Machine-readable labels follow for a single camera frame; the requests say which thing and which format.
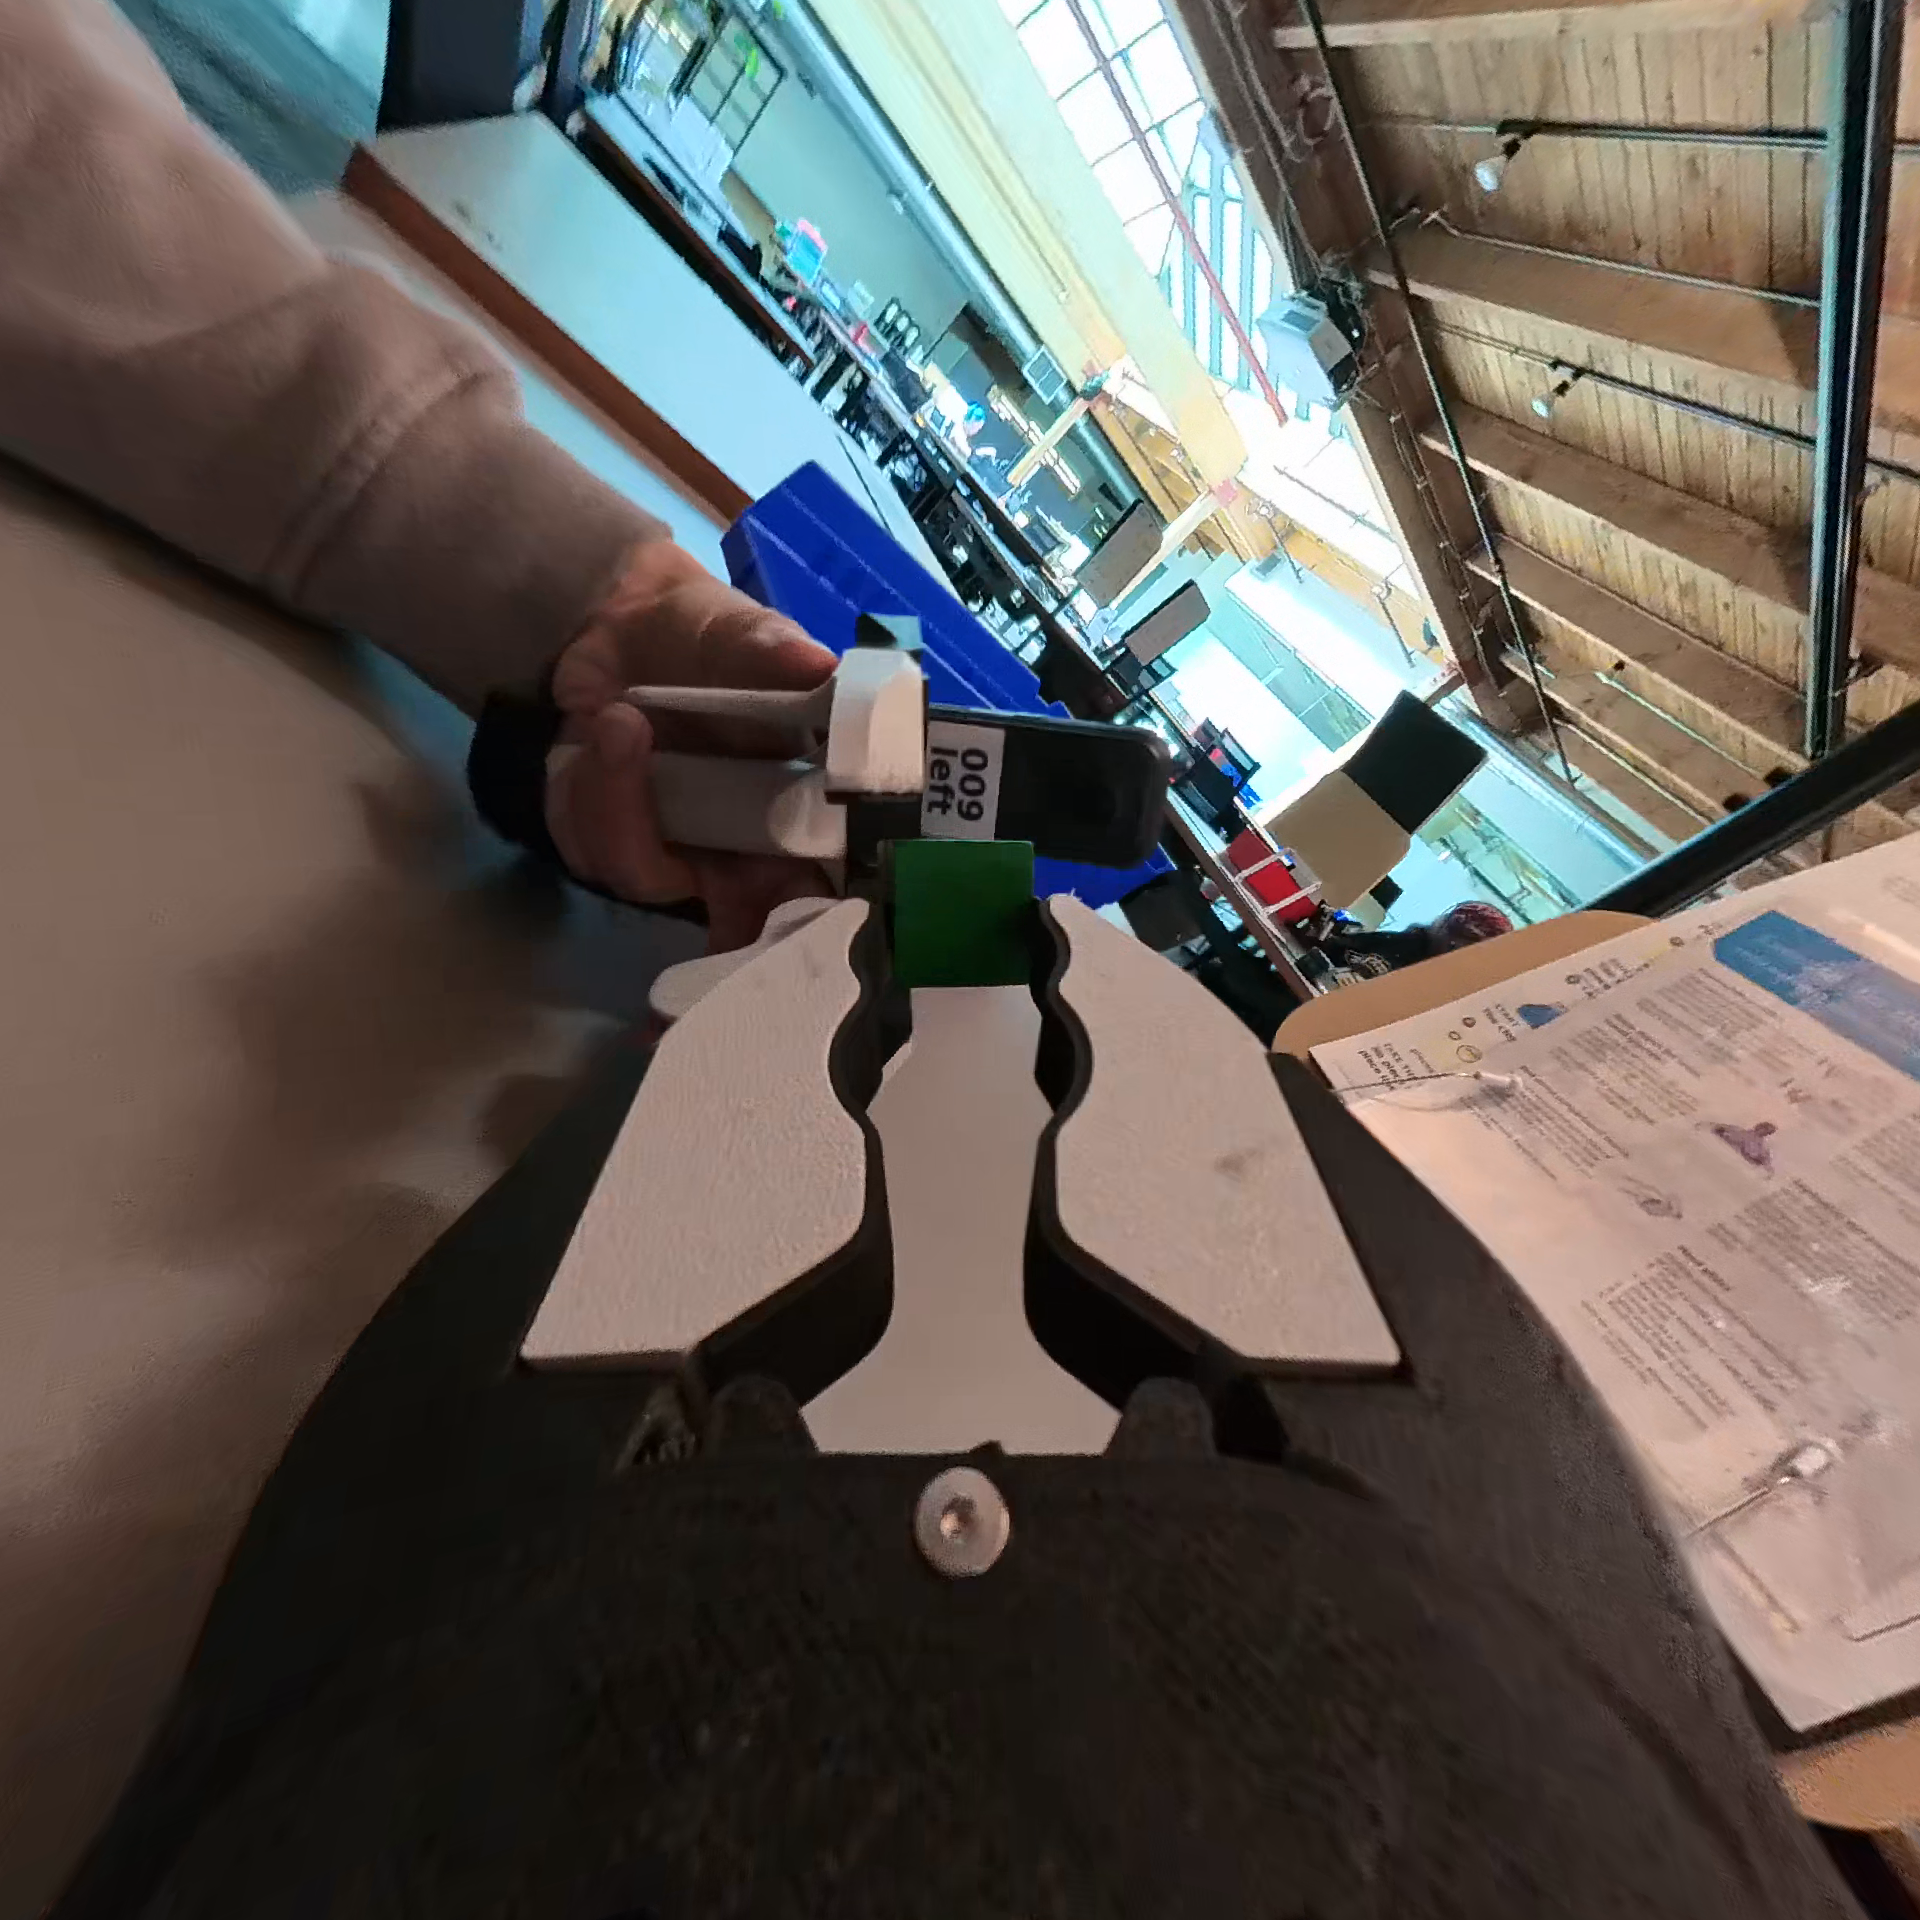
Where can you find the printed instruction sheet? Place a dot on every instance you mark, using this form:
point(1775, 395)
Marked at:
point(1769, 1201)

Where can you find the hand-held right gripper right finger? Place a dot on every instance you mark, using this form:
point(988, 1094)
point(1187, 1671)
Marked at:
point(1214, 1186)

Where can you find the red storage bin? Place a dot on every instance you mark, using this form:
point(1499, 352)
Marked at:
point(1261, 873)

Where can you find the person's left forearm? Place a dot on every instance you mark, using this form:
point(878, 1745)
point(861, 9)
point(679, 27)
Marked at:
point(271, 300)

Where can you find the person's left hand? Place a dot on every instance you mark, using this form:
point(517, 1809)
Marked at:
point(690, 631)

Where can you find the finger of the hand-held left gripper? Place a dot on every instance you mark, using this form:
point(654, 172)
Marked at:
point(752, 954)
point(878, 726)

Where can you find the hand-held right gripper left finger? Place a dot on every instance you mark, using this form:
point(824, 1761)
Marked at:
point(706, 1186)

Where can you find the green cube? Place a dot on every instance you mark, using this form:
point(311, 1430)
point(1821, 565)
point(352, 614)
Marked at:
point(962, 915)

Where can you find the grey desk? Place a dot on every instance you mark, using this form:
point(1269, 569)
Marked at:
point(241, 1051)

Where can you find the blue plastic bin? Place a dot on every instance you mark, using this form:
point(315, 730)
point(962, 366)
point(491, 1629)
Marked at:
point(842, 573)

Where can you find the beige chair back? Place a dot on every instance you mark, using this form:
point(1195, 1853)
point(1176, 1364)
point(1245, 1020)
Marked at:
point(1337, 842)

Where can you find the white table wooden edge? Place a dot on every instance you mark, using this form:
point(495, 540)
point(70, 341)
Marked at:
point(543, 271)

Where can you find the wooden document stand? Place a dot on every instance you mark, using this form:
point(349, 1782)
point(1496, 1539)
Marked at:
point(1337, 1028)

